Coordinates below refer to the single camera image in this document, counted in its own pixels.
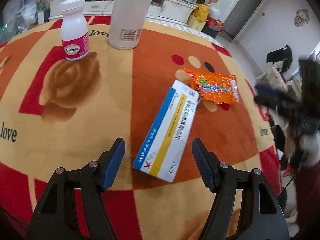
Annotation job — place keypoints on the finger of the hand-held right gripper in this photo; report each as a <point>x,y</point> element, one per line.
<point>275,101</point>
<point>266,88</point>

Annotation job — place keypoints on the red gift bag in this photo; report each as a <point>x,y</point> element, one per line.
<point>217,24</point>

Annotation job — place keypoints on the white chair with lace cover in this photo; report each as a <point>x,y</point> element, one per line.
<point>272,77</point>

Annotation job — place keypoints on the long white medicine box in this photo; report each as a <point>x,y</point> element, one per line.
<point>167,130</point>

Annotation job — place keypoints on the black jacket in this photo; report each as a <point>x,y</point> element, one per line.
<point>280,53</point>

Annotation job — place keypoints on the white thermos bottle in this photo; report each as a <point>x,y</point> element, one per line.
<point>130,12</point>

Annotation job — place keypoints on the orange snack wrapper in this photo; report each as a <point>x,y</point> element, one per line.
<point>215,87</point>

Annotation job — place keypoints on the white plastic bag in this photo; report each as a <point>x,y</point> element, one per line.
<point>215,10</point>

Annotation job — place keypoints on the yellow bag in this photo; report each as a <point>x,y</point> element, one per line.
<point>202,12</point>

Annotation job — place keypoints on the white pill bottle pink label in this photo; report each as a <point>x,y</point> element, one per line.
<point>75,30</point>

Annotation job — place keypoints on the silver foil bag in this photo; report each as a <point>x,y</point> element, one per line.
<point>27,12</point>

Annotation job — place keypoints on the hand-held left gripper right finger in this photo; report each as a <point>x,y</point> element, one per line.
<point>203,165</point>

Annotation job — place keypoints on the red orange printed blanket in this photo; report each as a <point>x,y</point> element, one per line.
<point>87,105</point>

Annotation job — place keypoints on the white television cabinet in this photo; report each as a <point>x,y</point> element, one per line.
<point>170,7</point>

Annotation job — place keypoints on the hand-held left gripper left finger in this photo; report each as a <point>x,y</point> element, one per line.
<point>113,165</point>

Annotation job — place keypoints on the ornate wall clock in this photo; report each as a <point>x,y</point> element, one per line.
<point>301,17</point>

